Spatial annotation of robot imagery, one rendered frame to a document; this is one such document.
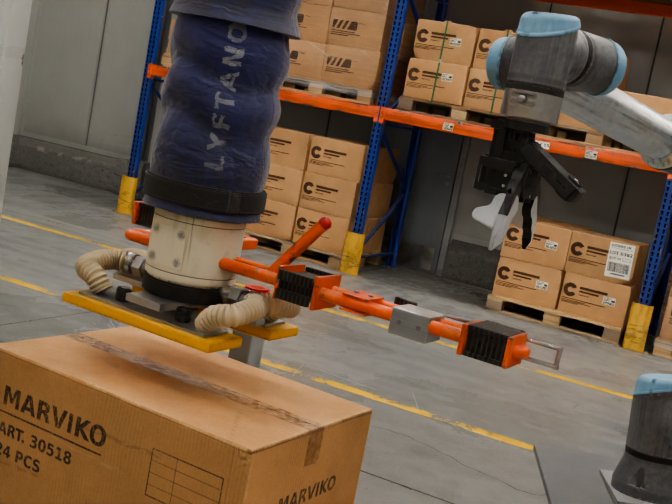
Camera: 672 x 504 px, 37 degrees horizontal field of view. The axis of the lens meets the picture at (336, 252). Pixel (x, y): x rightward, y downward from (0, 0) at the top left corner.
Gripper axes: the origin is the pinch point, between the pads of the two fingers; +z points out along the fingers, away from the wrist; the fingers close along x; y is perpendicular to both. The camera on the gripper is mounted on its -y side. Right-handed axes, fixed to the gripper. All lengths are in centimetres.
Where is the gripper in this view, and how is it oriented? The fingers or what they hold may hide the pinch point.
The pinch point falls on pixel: (511, 252)
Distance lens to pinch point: 157.3
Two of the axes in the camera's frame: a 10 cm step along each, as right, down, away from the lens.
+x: -5.0, 0.2, -8.6
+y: -8.4, -2.3, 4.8
